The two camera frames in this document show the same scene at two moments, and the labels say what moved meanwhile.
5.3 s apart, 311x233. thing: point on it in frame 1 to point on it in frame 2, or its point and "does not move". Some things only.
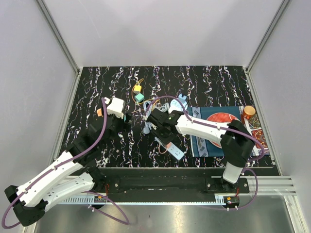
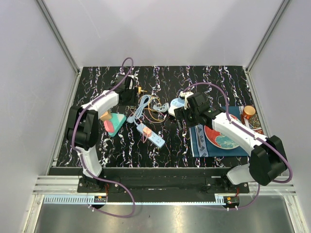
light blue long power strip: [175, 151] to [156, 140]
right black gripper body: [158, 131] to [190, 116]
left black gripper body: [118, 125] to [132, 97]
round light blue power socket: [175, 105] does not move
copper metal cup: [249, 111] does not move
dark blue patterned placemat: [202, 146] does not move
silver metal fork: [199, 141] does not move
